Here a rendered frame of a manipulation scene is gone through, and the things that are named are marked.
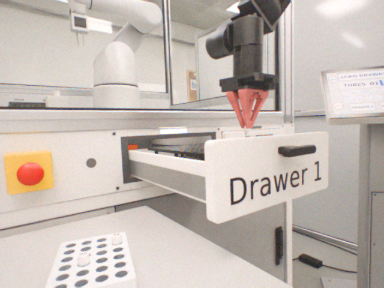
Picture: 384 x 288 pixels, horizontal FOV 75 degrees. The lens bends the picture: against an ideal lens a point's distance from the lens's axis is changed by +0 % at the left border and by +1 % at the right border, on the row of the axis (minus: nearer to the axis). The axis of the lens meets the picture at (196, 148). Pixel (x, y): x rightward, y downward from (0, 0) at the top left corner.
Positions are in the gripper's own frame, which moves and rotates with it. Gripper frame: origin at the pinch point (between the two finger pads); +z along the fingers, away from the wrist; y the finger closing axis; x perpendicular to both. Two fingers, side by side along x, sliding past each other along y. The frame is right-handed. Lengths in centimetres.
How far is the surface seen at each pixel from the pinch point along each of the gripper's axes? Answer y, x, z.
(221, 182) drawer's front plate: -11.0, 16.5, 6.9
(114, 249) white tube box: -4.8, 29.1, 14.9
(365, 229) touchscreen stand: 10, -93, 52
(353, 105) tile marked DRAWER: 14, -82, -6
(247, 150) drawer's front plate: -10.9, 11.6, 3.3
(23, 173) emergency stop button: 15.6, 37.4, 7.5
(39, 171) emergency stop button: 15.6, 35.1, 7.5
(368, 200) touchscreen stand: 10, -93, 38
